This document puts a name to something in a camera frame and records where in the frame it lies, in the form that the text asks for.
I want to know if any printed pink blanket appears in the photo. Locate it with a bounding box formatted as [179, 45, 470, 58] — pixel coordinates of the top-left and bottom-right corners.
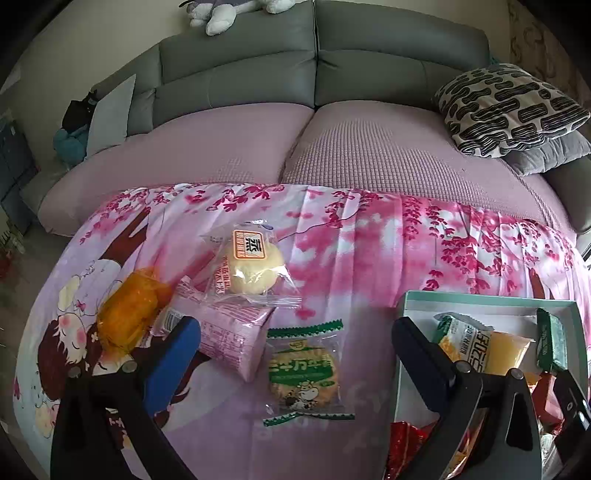
[11, 182, 591, 480]

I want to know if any black white patterned pillow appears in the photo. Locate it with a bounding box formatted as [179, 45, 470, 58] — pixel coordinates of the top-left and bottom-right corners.
[434, 64, 591, 158]

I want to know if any light grey cushion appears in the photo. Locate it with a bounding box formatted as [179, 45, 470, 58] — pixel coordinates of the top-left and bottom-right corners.
[85, 74, 137, 158]

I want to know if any orange snack packet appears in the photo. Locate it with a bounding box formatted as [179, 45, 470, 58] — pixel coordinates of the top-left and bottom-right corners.
[96, 267, 174, 365]

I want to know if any green-edged round cracker packet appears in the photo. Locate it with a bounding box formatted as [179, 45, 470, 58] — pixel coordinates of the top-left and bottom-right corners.
[262, 318, 356, 428]

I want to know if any storage cabinet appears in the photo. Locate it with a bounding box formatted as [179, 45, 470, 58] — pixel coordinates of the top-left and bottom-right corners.
[0, 111, 40, 232]

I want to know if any grey sofa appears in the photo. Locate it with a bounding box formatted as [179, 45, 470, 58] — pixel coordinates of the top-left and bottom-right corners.
[21, 0, 591, 236]

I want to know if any clear bun packet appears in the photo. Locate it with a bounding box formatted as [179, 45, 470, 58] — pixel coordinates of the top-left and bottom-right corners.
[201, 219, 303, 308]

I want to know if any white box with teal rim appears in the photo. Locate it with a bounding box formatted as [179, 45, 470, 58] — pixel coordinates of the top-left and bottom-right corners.
[392, 291, 591, 480]

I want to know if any dark red snack packet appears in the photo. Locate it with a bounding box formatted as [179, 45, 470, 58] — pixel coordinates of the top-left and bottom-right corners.
[531, 371, 566, 428]

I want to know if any pink sofa cover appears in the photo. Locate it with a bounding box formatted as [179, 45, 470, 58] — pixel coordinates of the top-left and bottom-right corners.
[37, 100, 578, 236]

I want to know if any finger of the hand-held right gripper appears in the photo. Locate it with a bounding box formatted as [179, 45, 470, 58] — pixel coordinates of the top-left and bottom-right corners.
[553, 369, 591, 446]

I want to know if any green biscuit packet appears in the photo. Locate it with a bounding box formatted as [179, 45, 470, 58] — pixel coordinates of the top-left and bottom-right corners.
[536, 308, 568, 374]

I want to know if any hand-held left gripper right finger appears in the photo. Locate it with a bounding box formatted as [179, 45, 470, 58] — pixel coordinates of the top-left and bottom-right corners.
[392, 316, 543, 480]

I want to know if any yellow and white snack packet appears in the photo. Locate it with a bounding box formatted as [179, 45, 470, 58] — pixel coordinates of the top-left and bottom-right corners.
[433, 311, 495, 365]

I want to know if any white grey plush toy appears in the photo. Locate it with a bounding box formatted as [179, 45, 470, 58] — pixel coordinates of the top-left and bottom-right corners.
[180, 0, 296, 37]

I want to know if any pink snack packet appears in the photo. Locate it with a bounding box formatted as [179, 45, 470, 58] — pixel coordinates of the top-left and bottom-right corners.
[150, 276, 275, 381]

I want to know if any black bag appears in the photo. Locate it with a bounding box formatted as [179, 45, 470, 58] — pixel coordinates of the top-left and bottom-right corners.
[62, 90, 100, 132]

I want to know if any grey pillow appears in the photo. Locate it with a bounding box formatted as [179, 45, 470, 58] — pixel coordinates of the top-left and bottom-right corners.
[505, 131, 591, 176]

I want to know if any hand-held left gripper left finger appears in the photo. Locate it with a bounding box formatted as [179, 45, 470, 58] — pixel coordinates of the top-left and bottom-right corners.
[51, 316, 202, 480]

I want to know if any teal cloth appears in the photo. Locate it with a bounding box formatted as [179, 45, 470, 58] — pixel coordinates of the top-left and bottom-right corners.
[53, 127, 88, 164]

